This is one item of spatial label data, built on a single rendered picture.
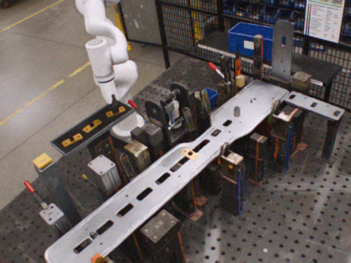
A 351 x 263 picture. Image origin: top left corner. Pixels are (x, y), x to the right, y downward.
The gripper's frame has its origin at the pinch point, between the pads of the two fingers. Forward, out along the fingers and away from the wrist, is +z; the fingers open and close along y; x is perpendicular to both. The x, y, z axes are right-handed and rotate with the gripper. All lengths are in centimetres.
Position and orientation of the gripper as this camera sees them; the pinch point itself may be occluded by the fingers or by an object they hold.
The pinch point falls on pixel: (114, 107)
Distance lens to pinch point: 151.2
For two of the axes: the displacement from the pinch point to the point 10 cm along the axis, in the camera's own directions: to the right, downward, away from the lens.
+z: 1.2, 7.6, 6.4
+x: 8.8, -3.9, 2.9
